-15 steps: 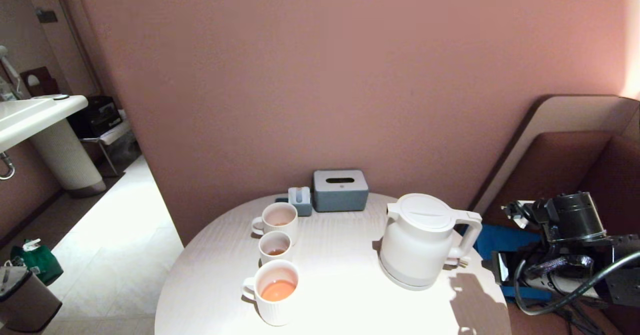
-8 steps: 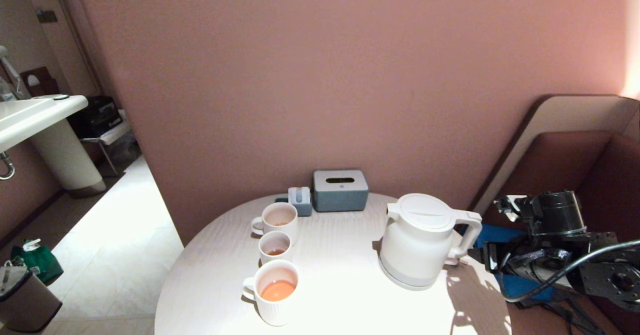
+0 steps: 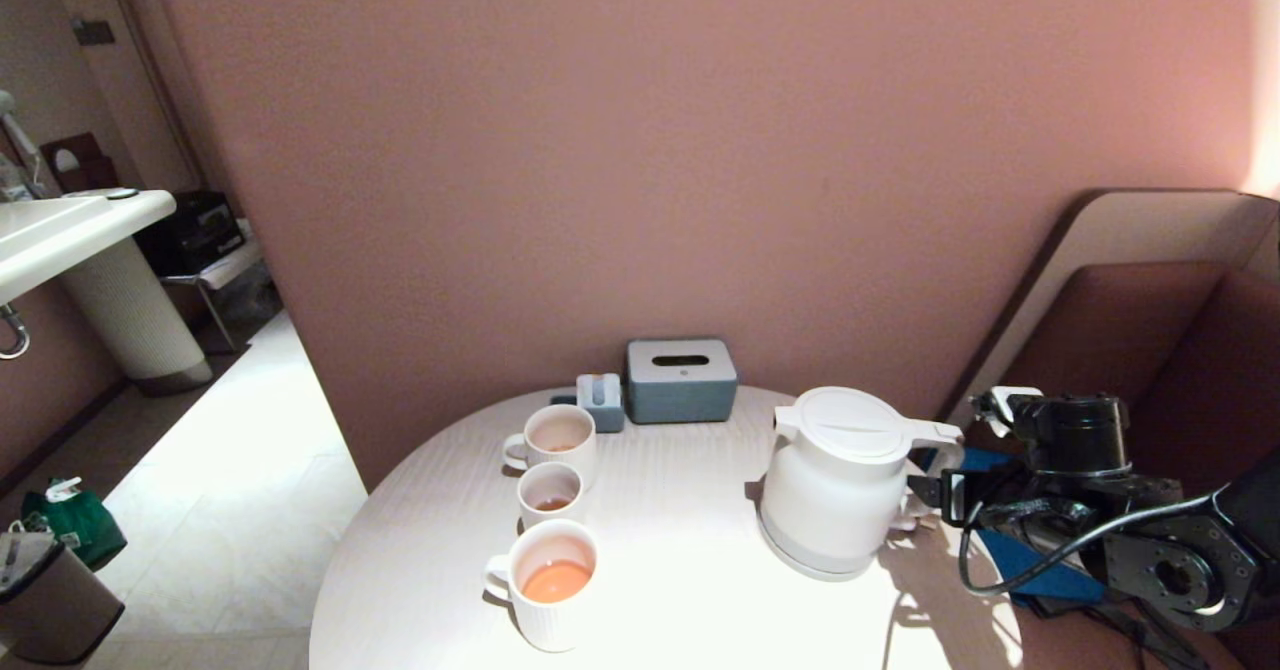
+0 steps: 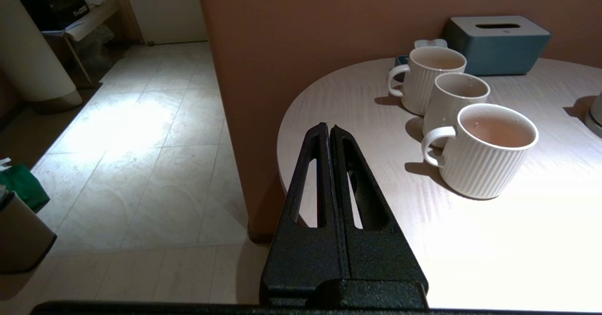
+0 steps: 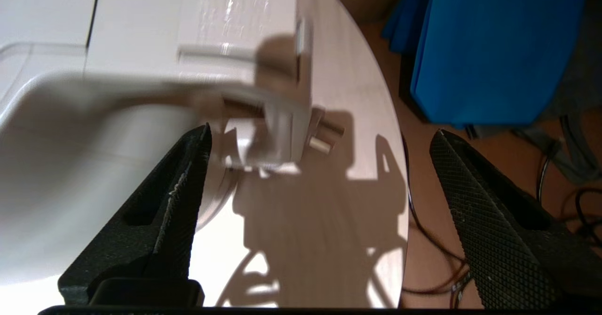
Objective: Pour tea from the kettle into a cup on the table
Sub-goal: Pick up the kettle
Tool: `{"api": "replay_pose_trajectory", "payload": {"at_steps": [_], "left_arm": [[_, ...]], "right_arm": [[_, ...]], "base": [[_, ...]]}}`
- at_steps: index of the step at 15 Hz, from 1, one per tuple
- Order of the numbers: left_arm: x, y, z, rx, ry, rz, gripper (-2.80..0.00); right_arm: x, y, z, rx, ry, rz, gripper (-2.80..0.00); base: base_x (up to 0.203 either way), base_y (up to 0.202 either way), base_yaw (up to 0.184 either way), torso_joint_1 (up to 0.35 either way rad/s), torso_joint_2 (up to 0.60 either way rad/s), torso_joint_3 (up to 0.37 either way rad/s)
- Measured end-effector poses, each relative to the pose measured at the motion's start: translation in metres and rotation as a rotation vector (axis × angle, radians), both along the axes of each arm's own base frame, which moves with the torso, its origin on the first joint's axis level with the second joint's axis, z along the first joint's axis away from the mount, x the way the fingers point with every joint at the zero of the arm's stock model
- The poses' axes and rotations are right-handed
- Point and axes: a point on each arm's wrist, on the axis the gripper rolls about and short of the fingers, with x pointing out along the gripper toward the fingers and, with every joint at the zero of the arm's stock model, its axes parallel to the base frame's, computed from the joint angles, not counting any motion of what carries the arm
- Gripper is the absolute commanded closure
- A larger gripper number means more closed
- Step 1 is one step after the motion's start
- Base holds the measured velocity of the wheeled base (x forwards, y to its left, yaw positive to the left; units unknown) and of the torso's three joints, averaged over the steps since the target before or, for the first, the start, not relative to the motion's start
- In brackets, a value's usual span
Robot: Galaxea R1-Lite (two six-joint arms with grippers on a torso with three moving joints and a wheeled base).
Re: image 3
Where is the small grey-blue holder box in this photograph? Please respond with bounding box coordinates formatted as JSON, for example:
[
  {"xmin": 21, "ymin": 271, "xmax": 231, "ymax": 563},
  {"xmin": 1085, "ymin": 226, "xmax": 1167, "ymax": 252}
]
[{"xmin": 576, "ymin": 374, "xmax": 625, "ymax": 434}]

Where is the round white kettle base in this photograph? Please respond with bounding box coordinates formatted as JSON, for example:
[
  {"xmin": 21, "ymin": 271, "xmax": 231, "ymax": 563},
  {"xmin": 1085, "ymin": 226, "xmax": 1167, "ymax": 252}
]
[{"xmin": 757, "ymin": 505, "xmax": 889, "ymax": 582}]

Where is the white ribbed pedestal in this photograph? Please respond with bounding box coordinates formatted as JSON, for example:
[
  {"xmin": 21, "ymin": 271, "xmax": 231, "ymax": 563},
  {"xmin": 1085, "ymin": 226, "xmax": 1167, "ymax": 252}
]
[{"xmin": 60, "ymin": 240, "xmax": 214, "ymax": 398}]

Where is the brown trash bin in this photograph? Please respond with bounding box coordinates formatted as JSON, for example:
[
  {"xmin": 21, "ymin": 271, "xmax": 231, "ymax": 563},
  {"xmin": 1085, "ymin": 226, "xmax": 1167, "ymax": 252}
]
[{"xmin": 0, "ymin": 520, "xmax": 126, "ymax": 666}]

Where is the white electric kettle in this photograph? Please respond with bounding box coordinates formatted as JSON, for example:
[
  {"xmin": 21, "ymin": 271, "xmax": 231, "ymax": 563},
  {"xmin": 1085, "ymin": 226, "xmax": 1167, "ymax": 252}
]
[{"xmin": 757, "ymin": 386, "xmax": 966, "ymax": 568}]

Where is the grey bag with straps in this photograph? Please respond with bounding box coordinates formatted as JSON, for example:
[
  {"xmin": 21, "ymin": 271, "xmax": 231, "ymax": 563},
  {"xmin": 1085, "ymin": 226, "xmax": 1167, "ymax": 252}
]
[{"xmin": 1015, "ymin": 590, "xmax": 1206, "ymax": 670}]

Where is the chrome drain pipe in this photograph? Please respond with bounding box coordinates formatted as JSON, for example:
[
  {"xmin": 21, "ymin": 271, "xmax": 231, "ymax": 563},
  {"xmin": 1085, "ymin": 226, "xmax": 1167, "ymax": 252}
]
[{"xmin": 0, "ymin": 305, "xmax": 32, "ymax": 362}]

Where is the beige leaning board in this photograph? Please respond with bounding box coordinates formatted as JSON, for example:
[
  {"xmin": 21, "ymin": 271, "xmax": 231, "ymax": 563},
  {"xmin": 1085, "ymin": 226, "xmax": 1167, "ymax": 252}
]
[{"xmin": 940, "ymin": 190, "xmax": 1280, "ymax": 431}]

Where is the brown wall tissue holder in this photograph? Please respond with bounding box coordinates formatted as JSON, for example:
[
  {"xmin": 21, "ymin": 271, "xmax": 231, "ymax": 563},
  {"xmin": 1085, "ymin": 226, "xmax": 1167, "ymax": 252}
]
[{"xmin": 42, "ymin": 133, "xmax": 121, "ymax": 197}]

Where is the black box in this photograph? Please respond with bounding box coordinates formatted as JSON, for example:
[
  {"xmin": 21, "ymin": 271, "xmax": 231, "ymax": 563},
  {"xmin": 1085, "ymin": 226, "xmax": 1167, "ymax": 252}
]
[{"xmin": 135, "ymin": 192, "xmax": 246, "ymax": 279}]

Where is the beige door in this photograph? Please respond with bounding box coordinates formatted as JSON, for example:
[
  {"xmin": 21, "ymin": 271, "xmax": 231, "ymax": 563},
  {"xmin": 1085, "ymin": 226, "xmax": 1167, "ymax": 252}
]
[{"xmin": 40, "ymin": 0, "xmax": 216, "ymax": 201}]

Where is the blue cushion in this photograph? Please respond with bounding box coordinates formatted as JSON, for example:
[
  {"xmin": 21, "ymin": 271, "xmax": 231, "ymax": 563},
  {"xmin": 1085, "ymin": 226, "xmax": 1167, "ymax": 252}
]
[{"xmin": 920, "ymin": 447, "xmax": 1109, "ymax": 603}]

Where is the large white ribbed mug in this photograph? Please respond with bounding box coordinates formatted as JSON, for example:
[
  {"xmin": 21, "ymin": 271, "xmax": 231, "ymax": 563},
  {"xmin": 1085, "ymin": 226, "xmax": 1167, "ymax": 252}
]
[{"xmin": 484, "ymin": 519, "xmax": 599, "ymax": 652}]

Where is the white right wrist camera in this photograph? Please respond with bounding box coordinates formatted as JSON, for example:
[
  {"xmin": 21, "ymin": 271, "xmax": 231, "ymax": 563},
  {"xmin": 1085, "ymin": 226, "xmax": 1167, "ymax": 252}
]
[{"xmin": 972, "ymin": 386, "xmax": 1043, "ymax": 429}]

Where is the white sink counter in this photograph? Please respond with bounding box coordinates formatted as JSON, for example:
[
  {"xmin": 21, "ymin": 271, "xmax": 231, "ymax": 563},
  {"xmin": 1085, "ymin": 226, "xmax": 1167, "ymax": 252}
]
[{"xmin": 0, "ymin": 190, "xmax": 179, "ymax": 306}]

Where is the grey-blue tissue box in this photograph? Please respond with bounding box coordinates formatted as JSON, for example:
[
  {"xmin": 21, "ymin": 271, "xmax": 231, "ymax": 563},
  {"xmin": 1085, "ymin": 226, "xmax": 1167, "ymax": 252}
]
[{"xmin": 626, "ymin": 339, "xmax": 739, "ymax": 425}]

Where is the small white mug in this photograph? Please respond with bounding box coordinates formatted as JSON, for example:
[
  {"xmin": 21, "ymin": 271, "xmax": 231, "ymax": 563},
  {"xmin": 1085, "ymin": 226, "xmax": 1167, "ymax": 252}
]
[{"xmin": 516, "ymin": 462, "xmax": 585, "ymax": 531}]

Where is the medium white ribbed mug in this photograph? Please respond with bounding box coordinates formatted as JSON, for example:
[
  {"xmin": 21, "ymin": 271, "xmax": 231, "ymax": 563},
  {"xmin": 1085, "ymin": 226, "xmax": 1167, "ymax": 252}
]
[{"xmin": 502, "ymin": 404, "xmax": 598, "ymax": 491}]

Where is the green bag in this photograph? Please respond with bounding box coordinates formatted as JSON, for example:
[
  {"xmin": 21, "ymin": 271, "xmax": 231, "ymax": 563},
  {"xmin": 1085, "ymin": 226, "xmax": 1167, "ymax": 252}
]
[{"xmin": 22, "ymin": 478, "xmax": 128, "ymax": 573}]

